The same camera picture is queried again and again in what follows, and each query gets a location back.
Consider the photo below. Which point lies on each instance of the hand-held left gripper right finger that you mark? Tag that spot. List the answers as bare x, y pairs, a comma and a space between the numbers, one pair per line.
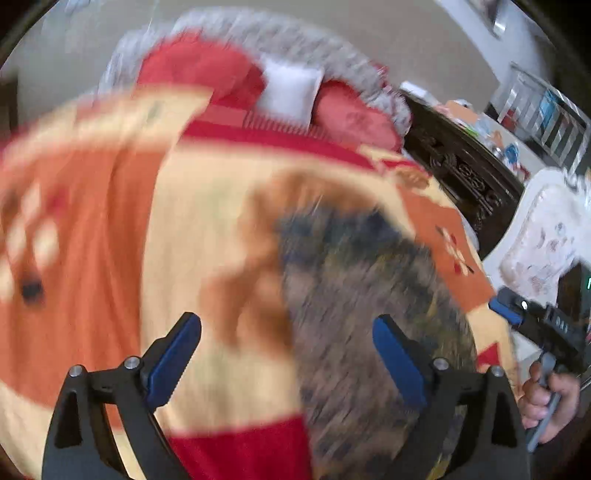
399, 364

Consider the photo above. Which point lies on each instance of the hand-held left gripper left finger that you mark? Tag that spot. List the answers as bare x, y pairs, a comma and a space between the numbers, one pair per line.
173, 364

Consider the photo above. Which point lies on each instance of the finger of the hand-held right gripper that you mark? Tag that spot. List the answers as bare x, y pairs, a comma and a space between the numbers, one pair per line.
504, 311

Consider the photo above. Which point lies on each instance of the dark patterned small garment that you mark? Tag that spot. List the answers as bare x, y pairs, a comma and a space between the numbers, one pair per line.
360, 286

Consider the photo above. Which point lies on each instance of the person's right hand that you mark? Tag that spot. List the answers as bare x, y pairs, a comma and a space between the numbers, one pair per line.
568, 397

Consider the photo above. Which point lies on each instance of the white patterned chair cushion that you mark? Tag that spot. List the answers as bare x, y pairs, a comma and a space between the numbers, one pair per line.
545, 230

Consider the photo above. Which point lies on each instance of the dark carved wooden nightstand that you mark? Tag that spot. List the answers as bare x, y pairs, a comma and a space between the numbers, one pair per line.
461, 170

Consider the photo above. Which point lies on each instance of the orange red printed blanket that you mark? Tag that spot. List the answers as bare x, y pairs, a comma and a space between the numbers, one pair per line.
207, 207

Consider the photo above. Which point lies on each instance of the pile of colourful small things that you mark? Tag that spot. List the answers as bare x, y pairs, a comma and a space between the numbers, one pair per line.
489, 134

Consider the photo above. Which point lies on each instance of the white slatted rack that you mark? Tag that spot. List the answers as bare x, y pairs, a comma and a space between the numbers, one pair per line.
545, 110

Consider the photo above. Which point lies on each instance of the white printed box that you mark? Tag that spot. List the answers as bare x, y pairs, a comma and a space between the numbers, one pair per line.
415, 91

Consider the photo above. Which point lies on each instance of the red heart-shaped pillow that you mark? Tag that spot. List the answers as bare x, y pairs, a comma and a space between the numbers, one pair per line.
198, 69
355, 120

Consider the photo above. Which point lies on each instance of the white square pillow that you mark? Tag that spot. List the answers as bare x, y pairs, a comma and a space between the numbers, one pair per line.
288, 90

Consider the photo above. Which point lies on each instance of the grey floral padded headboard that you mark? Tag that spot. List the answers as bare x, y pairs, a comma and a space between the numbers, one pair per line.
286, 41

